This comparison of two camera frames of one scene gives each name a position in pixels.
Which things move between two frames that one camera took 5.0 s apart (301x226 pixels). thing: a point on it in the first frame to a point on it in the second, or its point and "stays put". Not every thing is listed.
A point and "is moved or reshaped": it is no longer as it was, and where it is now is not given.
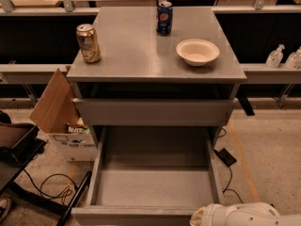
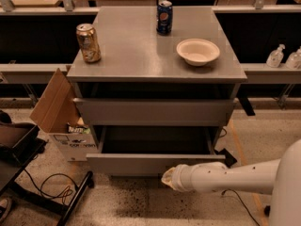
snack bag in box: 86,130 stays put
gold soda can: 88,43 stays put
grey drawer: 150,176 is moved or reshaped
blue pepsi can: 165,18 stays put
